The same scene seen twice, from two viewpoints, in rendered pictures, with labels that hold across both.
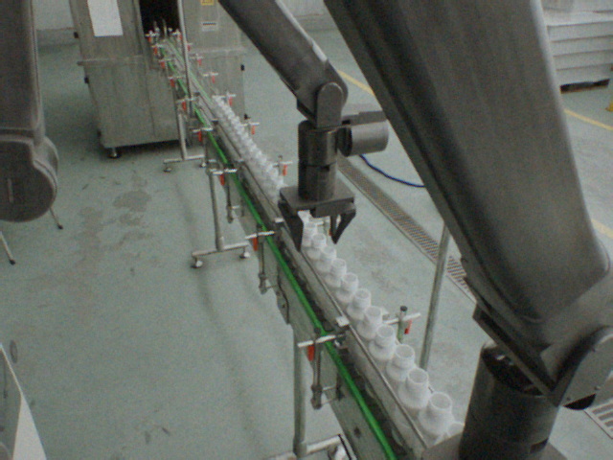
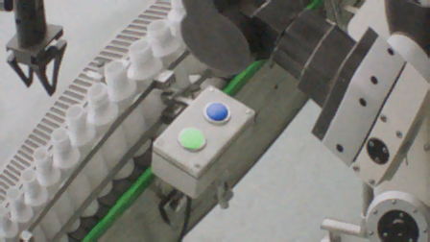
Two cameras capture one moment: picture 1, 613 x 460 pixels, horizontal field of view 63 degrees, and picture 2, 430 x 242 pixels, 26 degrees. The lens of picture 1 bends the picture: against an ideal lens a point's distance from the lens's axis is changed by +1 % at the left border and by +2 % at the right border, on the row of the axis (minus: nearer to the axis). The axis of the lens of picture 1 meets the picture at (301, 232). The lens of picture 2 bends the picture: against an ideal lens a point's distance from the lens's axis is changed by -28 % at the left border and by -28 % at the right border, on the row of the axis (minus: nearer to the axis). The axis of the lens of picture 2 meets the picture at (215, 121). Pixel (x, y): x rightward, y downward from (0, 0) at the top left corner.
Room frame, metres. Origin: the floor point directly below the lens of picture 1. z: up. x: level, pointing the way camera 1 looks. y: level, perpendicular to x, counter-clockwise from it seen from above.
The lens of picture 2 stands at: (0.99, 1.14, 2.19)
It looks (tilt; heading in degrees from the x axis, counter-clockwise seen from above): 38 degrees down; 243
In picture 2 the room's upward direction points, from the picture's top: 14 degrees counter-clockwise
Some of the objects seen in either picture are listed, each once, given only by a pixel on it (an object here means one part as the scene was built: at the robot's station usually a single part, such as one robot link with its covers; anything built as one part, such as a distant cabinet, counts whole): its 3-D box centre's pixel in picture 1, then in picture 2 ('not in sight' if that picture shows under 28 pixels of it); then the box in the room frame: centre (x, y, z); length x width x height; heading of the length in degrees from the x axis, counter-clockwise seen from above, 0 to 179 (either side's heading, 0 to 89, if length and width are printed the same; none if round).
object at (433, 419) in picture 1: (433, 432); (85, 151); (0.54, -0.23, 1.08); 0.06 x 0.06 x 0.17
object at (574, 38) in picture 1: (550, 50); not in sight; (6.70, -3.21, 0.42); 1.23 x 1.04 x 0.83; 112
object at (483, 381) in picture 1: (523, 385); not in sight; (0.24, -0.16, 1.55); 0.07 x 0.06 x 0.07; 112
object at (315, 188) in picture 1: (317, 180); (31, 26); (0.66, -0.02, 1.51); 0.10 x 0.07 x 0.07; 110
